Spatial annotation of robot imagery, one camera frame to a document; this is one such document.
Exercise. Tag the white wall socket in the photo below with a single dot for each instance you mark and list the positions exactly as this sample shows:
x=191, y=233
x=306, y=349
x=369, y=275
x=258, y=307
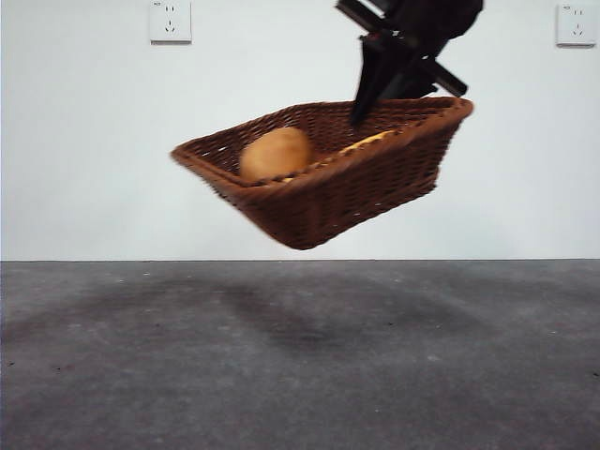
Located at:
x=575, y=25
x=170, y=23

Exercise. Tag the brown potato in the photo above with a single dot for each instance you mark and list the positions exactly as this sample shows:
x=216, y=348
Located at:
x=276, y=154

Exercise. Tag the yellow corn cob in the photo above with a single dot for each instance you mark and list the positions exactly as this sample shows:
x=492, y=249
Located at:
x=370, y=139

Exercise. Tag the brown wicker basket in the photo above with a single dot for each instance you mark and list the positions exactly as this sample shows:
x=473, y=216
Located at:
x=337, y=201

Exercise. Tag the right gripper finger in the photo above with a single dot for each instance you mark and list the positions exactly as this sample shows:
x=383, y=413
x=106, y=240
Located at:
x=372, y=75
x=410, y=86

